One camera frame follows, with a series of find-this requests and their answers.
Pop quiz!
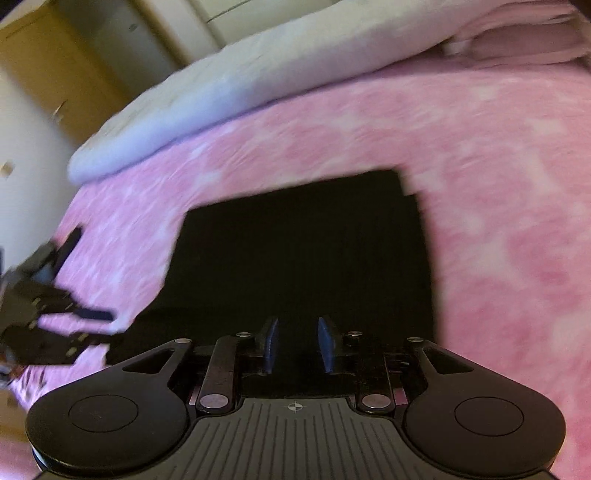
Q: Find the black garment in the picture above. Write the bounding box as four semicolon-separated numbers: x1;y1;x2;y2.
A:
106;170;437;365

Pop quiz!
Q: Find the wooden door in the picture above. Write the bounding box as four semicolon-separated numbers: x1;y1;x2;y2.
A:
1;1;131;145

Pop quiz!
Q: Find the pink floral bed sheet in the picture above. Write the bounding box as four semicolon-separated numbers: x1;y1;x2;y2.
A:
17;58;590;479

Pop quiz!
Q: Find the white wardrobe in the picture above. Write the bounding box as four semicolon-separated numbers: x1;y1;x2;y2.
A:
134;0;334;65

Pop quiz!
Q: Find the white striped quilt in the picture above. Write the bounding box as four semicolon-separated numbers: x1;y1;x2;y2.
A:
67;0;591;185

